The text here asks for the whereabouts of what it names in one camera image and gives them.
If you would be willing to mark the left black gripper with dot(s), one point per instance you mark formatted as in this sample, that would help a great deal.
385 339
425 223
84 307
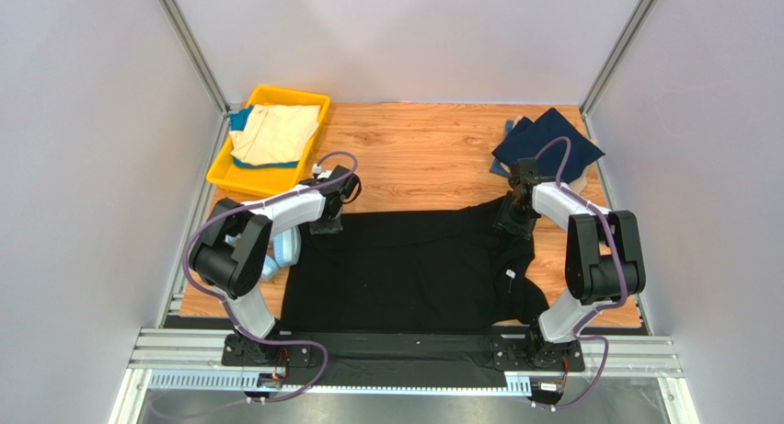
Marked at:
332 227

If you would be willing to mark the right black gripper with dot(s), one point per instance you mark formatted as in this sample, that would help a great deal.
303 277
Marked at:
513 221

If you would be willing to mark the black t shirt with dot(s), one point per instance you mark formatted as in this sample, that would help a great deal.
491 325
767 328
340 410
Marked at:
416 271

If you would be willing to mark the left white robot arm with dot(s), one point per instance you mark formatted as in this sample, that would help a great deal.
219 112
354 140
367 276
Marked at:
224 258

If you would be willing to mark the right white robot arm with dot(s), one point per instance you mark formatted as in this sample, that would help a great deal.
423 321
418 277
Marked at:
604 263

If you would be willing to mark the light blue headphones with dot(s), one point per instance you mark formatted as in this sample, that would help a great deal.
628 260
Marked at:
285 249

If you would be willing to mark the folded navy t shirt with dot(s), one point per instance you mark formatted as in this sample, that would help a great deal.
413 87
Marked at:
545 142

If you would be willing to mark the cream t shirt in tray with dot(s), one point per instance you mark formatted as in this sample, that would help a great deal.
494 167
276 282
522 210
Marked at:
274 134

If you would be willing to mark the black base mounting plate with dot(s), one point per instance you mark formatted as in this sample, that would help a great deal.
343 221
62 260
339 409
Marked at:
362 359

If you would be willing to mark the teal t shirt in tray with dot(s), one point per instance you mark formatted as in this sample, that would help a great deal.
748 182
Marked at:
237 123

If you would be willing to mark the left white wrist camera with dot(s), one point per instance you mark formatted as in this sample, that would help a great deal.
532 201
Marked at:
321 169

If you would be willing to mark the aluminium frame rail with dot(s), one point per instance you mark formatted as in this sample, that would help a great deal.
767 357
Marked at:
198 205

